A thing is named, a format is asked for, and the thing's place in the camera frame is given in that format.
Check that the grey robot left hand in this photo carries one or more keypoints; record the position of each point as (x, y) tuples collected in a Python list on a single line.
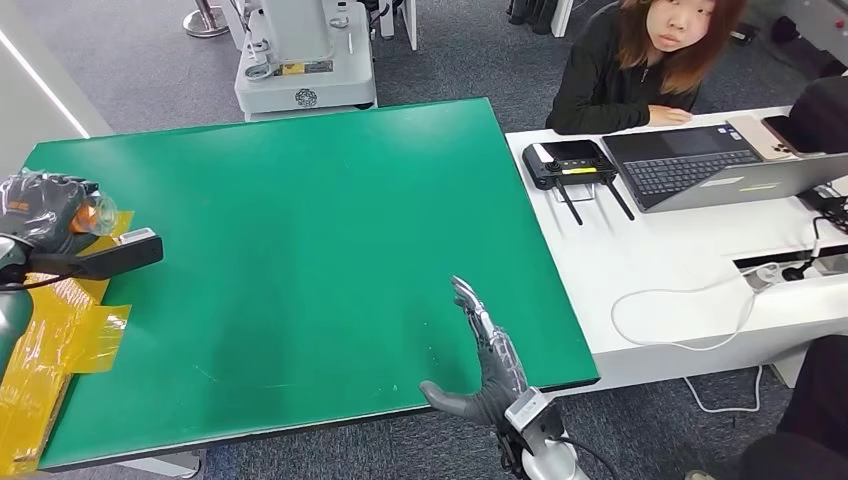
[(40, 212)]

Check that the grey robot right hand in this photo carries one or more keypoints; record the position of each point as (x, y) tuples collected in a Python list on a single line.
[(497, 378)]

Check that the orange plastic bottle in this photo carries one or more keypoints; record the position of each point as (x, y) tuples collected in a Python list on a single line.
[(96, 215)]

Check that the yellow taped cardboard box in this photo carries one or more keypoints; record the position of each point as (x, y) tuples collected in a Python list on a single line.
[(46, 344)]

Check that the black remote controller with antennas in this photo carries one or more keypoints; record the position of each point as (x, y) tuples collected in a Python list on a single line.
[(570, 164)]

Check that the chrome stanchion base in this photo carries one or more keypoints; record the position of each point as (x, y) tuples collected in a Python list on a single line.
[(204, 23)]

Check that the grey open laptop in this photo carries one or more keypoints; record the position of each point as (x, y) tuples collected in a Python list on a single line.
[(689, 167)]

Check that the white machine base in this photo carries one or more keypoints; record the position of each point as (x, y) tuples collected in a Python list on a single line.
[(305, 76)]

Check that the person in dark clothing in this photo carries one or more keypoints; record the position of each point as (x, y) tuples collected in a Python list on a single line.
[(815, 411)]

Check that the beige smartphone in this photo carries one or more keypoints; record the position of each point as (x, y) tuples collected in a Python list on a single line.
[(752, 134)]

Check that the white furniture leg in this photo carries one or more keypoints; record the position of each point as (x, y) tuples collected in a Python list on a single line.
[(409, 20)]

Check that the dark smartphone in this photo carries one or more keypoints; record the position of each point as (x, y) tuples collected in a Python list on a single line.
[(782, 131)]

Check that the black bag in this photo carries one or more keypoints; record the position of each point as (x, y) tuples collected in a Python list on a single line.
[(825, 114)]

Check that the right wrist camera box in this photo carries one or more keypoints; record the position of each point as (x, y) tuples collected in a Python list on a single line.
[(530, 407)]

